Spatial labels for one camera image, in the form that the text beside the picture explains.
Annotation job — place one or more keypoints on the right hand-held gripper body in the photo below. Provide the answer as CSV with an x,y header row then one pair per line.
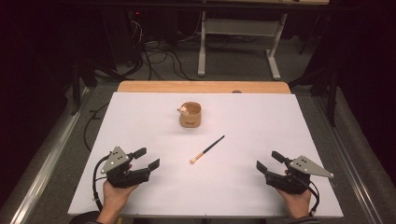
x,y
306,166

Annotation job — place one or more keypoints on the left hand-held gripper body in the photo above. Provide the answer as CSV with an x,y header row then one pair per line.
x,y
115,160

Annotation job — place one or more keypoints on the wooden cup with animal figure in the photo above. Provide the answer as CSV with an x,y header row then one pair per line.
x,y
190,119

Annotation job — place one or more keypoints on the person's left hand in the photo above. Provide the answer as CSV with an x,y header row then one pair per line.
x,y
114,196

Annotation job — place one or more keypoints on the person's right hand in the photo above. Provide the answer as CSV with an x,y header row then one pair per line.
x,y
297,203

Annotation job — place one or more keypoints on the white board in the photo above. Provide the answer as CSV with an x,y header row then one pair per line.
x,y
218,186

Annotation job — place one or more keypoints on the black stand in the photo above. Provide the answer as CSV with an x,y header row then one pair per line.
x,y
76,90
331,93

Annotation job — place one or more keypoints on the wooden table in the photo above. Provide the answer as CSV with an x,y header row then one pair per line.
x,y
202,86

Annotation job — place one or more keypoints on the black box with red light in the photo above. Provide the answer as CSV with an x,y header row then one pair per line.
x,y
137,28

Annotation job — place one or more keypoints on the metal floor rail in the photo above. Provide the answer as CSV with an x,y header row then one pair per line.
x,y
43,174
351,161

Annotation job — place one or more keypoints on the white desk frame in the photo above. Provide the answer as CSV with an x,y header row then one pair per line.
x,y
238,27

